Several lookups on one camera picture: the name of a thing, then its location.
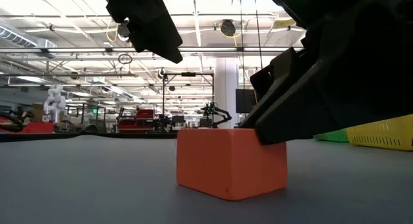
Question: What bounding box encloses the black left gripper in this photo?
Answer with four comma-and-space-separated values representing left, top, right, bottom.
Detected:
96, 0, 184, 64

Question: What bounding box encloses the white building column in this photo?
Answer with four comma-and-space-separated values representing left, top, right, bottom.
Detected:
214, 57, 239, 130

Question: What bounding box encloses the grey air duct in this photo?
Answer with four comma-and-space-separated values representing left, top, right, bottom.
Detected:
0, 23, 57, 59

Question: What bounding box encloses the black hanging cable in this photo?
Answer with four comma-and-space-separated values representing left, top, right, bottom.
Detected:
253, 0, 263, 69

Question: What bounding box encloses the black ceiling cable reel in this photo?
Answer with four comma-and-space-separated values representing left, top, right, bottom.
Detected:
220, 19, 237, 37
116, 21, 132, 41

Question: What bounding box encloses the orange triangular block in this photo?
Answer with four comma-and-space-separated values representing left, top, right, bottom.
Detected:
176, 128, 288, 201

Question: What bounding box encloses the black metal frame stand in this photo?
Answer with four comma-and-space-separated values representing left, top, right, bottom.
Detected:
162, 71, 215, 130

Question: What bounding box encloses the yellow plastic basket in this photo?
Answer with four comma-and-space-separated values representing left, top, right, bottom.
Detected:
345, 113, 413, 152

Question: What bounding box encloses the black table frame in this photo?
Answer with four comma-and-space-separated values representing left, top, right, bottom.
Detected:
0, 132, 178, 143

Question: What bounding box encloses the cardboard box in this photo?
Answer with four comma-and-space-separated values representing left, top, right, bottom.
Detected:
32, 103, 46, 123

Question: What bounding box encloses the red low bin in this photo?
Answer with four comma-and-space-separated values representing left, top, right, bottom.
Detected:
0, 116, 55, 134

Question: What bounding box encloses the red tool cart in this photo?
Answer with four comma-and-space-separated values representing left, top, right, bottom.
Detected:
117, 108, 156, 134

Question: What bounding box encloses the black monitor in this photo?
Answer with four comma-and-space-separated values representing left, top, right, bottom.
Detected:
235, 88, 259, 114

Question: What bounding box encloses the green plastic basket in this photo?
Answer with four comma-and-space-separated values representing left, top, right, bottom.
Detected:
314, 128, 350, 143

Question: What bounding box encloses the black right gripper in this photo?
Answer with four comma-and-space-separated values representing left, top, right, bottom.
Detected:
254, 0, 413, 146

